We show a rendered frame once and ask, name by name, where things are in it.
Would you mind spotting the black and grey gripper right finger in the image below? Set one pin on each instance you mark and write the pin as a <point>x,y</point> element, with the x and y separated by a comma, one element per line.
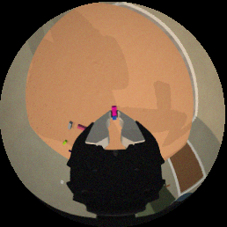
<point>133,132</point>

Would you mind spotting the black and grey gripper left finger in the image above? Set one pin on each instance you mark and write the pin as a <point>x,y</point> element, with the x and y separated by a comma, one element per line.
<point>95,134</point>

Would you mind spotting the pink rod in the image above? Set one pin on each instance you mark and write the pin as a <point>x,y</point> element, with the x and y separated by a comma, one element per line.
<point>81,127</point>

